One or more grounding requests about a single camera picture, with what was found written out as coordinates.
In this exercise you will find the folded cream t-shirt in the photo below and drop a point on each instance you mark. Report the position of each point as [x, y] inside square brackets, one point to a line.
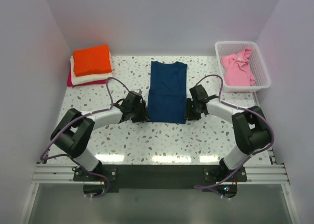
[87, 78]

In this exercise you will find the white plastic mesh basket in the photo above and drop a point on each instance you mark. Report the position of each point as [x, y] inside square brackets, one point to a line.
[257, 64]

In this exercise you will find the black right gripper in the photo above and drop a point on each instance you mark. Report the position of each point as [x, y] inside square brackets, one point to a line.
[188, 114]

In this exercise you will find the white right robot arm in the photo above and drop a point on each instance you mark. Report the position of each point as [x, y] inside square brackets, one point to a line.
[251, 131]

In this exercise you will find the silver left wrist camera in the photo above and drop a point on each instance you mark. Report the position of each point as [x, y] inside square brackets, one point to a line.
[139, 91]

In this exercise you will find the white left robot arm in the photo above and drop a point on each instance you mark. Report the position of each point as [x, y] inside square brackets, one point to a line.
[73, 132]

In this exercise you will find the pink polo shirt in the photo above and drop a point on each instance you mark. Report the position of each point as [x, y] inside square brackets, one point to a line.
[238, 71]

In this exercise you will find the folded magenta t-shirt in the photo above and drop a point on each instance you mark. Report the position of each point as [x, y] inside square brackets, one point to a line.
[69, 84]

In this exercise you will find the folded orange t-shirt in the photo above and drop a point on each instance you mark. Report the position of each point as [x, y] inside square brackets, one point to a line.
[94, 60]

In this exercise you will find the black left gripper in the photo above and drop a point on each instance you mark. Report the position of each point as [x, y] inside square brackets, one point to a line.
[143, 115]

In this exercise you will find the navy blue printed t-shirt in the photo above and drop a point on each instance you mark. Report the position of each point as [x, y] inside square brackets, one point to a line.
[167, 93]

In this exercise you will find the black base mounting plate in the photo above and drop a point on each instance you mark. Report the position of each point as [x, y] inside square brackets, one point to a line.
[119, 177]

